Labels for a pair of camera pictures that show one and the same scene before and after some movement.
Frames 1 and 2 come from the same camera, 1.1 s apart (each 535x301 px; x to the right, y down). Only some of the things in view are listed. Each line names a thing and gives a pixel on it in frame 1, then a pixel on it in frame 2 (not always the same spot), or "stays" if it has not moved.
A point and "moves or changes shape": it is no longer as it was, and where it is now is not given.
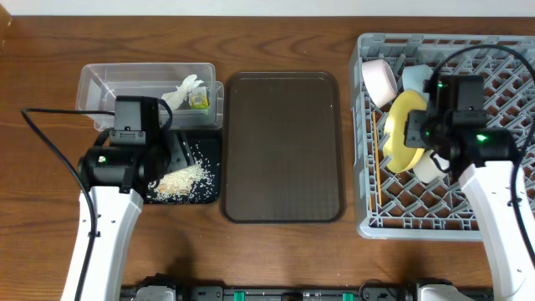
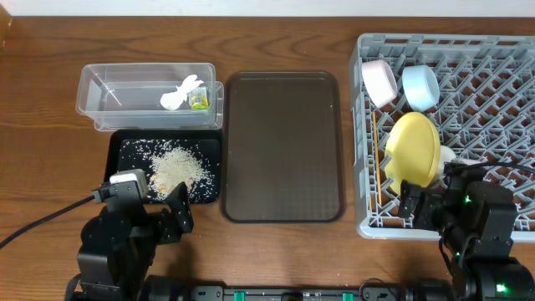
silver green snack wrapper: x=200 y=98 stays
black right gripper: x=414 y=130 to x=424 y=205
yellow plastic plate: x=398 y=156 moves or changes shape
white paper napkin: x=176 y=99 stays
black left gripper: x=176 y=152 to x=168 y=221
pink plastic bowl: x=379 y=80 stays
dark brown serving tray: x=282 y=147 stays
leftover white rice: x=191 y=184 stays
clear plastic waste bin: x=98 y=84 stays
